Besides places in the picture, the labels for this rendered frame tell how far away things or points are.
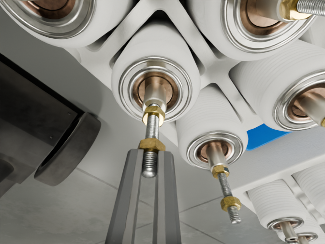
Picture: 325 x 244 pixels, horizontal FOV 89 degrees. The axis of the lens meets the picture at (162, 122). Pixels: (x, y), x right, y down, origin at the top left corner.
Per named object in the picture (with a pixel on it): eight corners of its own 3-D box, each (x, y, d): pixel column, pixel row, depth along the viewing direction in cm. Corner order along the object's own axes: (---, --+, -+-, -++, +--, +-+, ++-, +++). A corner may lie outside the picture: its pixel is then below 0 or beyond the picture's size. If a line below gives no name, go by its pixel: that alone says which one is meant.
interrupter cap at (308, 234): (289, 243, 46) (290, 246, 46) (279, 236, 43) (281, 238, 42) (319, 236, 43) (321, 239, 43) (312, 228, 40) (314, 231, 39)
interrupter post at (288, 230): (280, 225, 39) (288, 242, 36) (276, 222, 38) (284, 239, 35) (291, 222, 38) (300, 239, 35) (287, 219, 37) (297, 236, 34)
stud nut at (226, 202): (221, 205, 18) (223, 213, 17) (218, 198, 17) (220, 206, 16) (240, 202, 18) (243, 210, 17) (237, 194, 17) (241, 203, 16)
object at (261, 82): (283, 38, 30) (388, 80, 16) (247, 83, 36) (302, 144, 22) (242, 14, 28) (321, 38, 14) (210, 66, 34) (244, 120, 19)
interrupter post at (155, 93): (163, 78, 17) (163, 94, 14) (169, 98, 18) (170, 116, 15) (140, 83, 17) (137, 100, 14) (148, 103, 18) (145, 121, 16)
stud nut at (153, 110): (144, 123, 15) (144, 129, 14) (140, 107, 14) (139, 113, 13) (166, 120, 15) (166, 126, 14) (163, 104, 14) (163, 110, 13)
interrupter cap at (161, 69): (184, 43, 15) (184, 46, 14) (196, 112, 19) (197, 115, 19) (106, 66, 16) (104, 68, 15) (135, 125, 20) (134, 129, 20)
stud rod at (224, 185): (213, 162, 22) (231, 225, 16) (211, 158, 21) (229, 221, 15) (221, 160, 22) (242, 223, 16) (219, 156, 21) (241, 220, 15)
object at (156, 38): (178, 9, 28) (194, 28, 14) (188, 64, 33) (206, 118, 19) (125, 26, 29) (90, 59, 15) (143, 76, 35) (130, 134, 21)
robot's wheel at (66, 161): (74, 142, 57) (40, 199, 42) (60, 134, 55) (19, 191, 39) (110, 110, 49) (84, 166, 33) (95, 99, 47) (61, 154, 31)
